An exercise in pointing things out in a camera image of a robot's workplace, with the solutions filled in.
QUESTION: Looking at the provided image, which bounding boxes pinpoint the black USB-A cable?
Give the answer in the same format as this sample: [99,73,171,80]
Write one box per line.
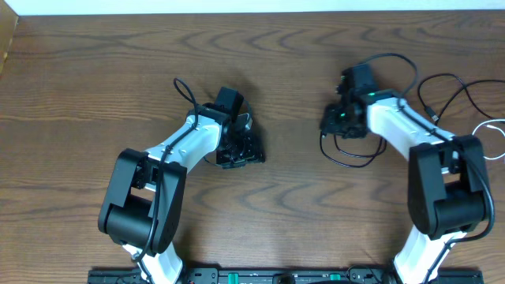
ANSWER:
[417,73,505,123]

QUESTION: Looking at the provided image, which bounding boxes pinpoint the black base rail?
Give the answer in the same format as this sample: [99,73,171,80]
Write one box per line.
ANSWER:
[86,266,484,284]

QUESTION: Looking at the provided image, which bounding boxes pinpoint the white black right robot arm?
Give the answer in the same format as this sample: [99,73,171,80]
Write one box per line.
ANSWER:
[320,63,495,283]

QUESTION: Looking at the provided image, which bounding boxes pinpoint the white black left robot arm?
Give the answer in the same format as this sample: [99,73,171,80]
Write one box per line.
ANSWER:
[98,87,265,283]

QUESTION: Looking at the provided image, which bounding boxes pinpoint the white USB cable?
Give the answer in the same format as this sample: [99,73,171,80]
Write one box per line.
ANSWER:
[471,118,505,161]

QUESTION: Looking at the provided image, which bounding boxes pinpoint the thin black USB-C cable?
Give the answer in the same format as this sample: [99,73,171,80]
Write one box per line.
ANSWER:
[318,79,505,169]

